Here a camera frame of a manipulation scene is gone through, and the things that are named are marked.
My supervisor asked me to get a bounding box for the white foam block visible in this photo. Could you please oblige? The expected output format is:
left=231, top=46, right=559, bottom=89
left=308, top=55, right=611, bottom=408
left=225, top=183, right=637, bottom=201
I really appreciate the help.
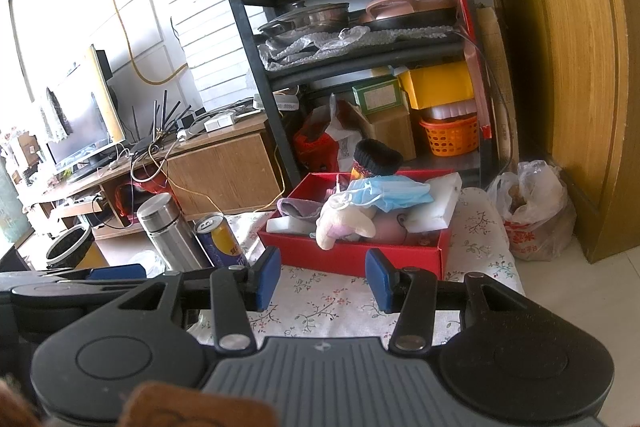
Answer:
left=266, top=216, right=316, bottom=236

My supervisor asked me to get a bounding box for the blue face mask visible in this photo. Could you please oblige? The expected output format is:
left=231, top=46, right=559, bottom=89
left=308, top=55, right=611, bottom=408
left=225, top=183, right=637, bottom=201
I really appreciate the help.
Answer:
left=341, top=176, right=434, bottom=212

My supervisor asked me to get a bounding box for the white plush bunny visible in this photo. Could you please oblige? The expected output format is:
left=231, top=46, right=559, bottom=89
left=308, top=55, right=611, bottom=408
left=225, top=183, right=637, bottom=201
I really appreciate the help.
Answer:
left=314, top=193, right=376, bottom=251

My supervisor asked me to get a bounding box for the purple fuzzy cloth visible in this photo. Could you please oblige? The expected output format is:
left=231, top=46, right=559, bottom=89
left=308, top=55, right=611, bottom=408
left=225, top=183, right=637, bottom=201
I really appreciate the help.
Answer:
left=277, top=197, right=323, bottom=223

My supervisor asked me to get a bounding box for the blue yellow drink can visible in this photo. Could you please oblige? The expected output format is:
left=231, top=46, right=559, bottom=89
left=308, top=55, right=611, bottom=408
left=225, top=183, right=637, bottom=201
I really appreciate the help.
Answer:
left=195, top=213, right=247, bottom=268

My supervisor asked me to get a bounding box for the stainless steel thermos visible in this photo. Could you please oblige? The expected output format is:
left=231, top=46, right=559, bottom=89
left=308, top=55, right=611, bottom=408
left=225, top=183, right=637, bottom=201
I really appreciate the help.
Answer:
left=137, top=193, right=213, bottom=272

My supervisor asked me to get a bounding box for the red cardboard box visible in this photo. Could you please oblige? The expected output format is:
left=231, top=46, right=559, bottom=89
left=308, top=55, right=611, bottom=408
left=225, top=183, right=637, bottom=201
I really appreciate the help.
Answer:
left=258, top=170, right=461, bottom=279

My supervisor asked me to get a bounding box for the black waste bin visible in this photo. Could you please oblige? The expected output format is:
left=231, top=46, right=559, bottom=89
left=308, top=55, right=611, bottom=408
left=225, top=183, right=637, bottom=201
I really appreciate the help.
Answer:
left=46, top=225, right=94, bottom=269

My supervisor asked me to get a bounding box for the floral tablecloth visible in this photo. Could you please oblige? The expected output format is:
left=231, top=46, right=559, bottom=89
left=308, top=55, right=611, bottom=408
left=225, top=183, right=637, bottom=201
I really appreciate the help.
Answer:
left=186, top=186, right=526, bottom=348

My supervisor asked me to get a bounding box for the wooden TV cabinet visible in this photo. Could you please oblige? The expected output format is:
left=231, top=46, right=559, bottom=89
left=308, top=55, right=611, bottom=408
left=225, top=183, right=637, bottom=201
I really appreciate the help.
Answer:
left=21, top=115, right=288, bottom=239

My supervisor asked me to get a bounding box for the white plastic bag floor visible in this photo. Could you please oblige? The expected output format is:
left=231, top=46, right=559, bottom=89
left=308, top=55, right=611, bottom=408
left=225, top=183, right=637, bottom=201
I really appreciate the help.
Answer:
left=488, top=160, right=577, bottom=261

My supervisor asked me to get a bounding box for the orange plastic basket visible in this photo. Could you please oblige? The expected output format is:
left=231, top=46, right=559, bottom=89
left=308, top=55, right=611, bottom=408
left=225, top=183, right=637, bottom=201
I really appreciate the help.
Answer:
left=419, top=114, right=478, bottom=157

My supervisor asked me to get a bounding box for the brown cardboard box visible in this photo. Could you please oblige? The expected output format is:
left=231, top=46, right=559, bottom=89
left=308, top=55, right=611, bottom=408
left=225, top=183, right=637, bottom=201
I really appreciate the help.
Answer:
left=337, top=100, right=416, bottom=161

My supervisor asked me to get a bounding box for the red white plastic bag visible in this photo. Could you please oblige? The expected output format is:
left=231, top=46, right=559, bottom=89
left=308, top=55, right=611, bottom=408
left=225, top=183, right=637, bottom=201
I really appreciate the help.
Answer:
left=293, top=94, right=363, bottom=172

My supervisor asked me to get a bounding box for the black wifi router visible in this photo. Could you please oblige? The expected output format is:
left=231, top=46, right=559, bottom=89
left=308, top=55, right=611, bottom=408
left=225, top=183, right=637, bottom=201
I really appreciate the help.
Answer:
left=119, top=89, right=193, bottom=155

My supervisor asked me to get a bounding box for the green white box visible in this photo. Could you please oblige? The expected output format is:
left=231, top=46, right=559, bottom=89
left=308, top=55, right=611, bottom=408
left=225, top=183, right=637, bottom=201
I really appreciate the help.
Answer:
left=352, top=77, right=402, bottom=115

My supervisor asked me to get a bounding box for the yellow cardboard box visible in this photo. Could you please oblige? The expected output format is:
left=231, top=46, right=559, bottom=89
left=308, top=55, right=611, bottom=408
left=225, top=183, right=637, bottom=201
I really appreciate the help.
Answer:
left=398, top=62, right=474, bottom=109

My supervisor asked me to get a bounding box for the television screen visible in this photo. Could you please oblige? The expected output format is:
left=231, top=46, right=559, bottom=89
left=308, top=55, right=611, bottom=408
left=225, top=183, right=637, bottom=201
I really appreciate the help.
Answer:
left=40, top=46, right=125, bottom=172

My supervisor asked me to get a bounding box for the black metal shelf rack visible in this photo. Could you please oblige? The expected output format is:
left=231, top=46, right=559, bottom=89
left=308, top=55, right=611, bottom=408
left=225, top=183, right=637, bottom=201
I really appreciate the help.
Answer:
left=228, top=0, right=501, bottom=188

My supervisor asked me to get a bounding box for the pink pan with lid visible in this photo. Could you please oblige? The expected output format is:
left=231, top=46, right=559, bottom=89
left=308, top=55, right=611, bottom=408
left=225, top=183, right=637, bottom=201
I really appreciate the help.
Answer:
left=359, top=0, right=458, bottom=31

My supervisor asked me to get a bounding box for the steel pot with lid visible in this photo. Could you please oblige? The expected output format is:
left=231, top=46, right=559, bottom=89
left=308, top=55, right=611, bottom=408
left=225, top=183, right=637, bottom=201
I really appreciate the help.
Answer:
left=259, top=2, right=349, bottom=39

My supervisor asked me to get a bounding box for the wooden display cabinet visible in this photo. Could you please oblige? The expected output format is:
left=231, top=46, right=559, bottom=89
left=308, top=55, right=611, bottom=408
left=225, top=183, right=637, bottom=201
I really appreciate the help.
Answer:
left=495, top=0, right=639, bottom=262

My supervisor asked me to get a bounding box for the yellow cable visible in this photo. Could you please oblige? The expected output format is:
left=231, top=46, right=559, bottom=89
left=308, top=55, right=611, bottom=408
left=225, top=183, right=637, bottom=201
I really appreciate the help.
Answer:
left=98, top=0, right=286, bottom=212

